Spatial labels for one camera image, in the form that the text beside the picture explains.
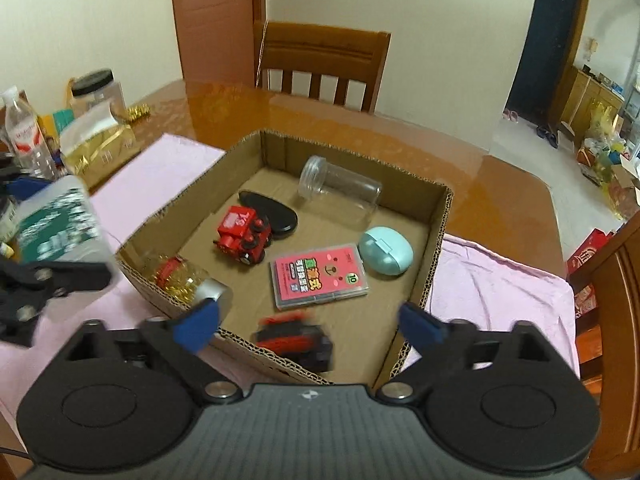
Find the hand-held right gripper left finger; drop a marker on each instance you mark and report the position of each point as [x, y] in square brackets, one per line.
[197, 322]

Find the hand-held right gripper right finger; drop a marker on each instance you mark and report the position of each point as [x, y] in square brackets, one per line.
[420, 327]

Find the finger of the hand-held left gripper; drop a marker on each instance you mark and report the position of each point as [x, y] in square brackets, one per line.
[27, 187]
[75, 275]

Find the yellow capsule bottle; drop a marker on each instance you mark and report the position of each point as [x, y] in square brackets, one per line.
[182, 280]

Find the green label bottle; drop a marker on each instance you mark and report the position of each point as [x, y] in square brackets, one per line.
[60, 225]

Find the mint green case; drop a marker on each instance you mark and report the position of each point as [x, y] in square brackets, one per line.
[387, 252]

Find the red toy train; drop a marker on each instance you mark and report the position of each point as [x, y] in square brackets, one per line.
[242, 235]

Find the black red toy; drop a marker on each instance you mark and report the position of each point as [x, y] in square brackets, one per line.
[295, 342]

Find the pink card case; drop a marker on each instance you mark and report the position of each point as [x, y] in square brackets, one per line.
[320, 276]

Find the cardboard box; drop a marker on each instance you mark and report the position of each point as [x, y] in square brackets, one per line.
[320, 230]

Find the clear water bottle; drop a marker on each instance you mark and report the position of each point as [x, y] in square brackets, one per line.
[25, 135]

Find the teal paper box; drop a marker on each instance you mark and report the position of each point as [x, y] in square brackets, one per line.
[55, 127]

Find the golden tissue pack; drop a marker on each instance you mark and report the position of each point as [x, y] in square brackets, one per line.
[100, 152]

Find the pink cloth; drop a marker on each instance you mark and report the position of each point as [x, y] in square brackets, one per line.
[490, 285]

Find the black lid plastic jar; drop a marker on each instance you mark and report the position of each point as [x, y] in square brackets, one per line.
[97, 92]

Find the gold wrapped candies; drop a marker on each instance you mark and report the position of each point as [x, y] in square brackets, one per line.
[137, 112]

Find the black oval case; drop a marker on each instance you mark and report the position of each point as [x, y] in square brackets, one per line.
[282, 217]

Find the clear plastic jar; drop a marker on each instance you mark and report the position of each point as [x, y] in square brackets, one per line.
[340, 192]

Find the red gift box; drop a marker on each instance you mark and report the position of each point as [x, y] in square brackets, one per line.
[590, 252]

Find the wooden chair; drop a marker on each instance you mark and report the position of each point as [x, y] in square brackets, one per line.
[325, 55]
[620, 285]

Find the dark slippers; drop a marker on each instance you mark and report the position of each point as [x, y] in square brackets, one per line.
[547, 136]

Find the pink slippers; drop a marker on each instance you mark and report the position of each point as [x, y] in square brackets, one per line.
[511, 115]

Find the open cardboard carton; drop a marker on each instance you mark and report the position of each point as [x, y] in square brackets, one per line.
[625, 192]

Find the pile of yellow bags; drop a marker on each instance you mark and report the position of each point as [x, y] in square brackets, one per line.
[602, 145]

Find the wooden cabinet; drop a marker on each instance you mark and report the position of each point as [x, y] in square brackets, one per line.
[585, 95]

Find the wooden chair back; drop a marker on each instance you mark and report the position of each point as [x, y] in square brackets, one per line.
[325, 55]

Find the dark entrance door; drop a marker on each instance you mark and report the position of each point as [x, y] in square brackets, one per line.
[545, 45]

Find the wall intercom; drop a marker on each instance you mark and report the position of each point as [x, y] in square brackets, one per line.
[592, 50]

